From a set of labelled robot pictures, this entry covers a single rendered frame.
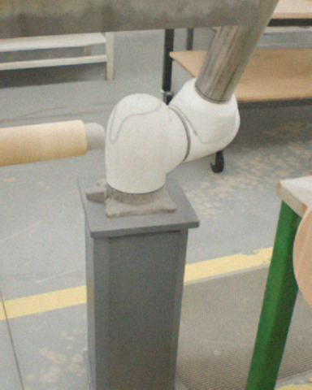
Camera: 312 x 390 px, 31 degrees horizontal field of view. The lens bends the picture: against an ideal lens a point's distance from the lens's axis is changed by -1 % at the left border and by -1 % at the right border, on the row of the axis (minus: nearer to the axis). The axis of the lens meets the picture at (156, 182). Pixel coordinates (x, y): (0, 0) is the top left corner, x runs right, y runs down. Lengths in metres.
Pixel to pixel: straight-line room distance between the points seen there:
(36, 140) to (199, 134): 0.97
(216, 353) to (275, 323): 0.76
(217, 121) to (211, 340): 0.93
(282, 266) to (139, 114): 0.48
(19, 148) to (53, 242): 2.06
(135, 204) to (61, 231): 1.22
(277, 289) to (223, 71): 0.52
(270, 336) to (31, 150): 0.94
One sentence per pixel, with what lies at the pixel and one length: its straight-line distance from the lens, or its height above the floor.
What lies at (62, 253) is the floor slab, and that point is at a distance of 2.46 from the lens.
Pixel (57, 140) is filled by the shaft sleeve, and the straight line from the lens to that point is 0.49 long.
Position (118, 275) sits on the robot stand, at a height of 0.55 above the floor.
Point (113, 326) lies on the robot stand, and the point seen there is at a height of 0.37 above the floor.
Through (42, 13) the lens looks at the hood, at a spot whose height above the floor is 1.40.
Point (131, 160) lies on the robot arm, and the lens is 1.35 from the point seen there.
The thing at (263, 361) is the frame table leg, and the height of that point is 0.48.
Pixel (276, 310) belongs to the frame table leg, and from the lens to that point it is 1.28.
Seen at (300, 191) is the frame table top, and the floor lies 0.93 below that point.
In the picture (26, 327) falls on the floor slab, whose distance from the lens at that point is 2.13.
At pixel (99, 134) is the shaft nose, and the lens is 0.50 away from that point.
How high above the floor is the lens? 1.46
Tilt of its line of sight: 29 degrees down
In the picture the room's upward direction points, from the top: 3 degrees clockwise
